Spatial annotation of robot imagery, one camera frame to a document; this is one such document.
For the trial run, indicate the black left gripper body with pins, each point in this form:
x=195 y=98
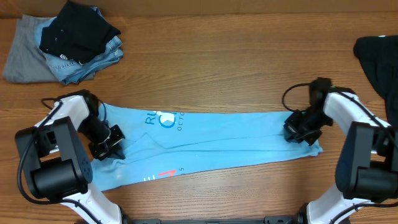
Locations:
x=102 y=150

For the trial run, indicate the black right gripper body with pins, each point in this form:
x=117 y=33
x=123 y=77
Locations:
x=300 y=127

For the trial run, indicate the light blue printed t-shirt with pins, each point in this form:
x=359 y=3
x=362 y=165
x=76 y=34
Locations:
x=161 y=144

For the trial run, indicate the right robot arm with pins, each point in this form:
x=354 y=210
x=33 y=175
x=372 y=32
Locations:
x=366 y=172

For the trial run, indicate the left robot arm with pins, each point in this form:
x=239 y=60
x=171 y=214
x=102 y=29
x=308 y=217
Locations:
x=54 y=166

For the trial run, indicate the folded blue denim jeans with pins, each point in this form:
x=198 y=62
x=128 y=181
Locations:
x=71 y=71

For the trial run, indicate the black garment at right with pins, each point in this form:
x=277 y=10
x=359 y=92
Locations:
x=378 y=58

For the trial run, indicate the black folded garment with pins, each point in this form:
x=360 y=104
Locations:
x=78 y=33

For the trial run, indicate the grey folded garment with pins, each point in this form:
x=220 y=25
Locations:
x=26 y=63

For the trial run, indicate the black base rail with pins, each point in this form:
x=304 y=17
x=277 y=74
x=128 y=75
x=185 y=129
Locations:
x=288 y=219

